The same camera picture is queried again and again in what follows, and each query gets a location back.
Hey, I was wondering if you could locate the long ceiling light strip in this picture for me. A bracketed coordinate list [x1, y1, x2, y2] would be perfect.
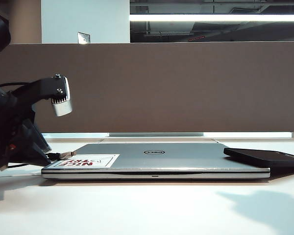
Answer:
[129, 14, 294, 22]

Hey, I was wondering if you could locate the black charging cable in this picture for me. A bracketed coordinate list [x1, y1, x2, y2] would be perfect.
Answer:
[4, 151, 77, 169]

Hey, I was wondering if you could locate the brown fabric desk divider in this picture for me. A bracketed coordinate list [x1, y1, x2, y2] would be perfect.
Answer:
[0, 43, 294, 134]

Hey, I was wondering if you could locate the black left camera bracket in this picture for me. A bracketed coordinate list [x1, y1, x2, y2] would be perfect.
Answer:
[13, 76, 67, 105]

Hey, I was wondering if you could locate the grey bar under divider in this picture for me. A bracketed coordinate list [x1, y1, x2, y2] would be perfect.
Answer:
[109, 132, 204, 137]

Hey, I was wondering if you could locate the silver Dell laptop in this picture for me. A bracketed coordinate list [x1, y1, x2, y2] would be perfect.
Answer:
[41, 143, 271, 181]

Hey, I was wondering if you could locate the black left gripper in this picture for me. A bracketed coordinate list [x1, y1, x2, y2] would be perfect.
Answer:
[0, 97, 52, 171]

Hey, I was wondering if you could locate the metal wall plate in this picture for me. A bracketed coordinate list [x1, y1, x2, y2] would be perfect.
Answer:
[77, 31, 91, 45]

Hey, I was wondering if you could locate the black smartphone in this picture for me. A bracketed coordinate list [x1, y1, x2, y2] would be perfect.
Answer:
[223, 147, 294, 175]

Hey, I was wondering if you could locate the white sticker with red print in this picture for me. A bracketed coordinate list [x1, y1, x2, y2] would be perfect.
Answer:
[53, 154, 121, 169]

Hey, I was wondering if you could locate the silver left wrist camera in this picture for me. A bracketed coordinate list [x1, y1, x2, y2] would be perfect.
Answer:
[50, 76, 74, 117]

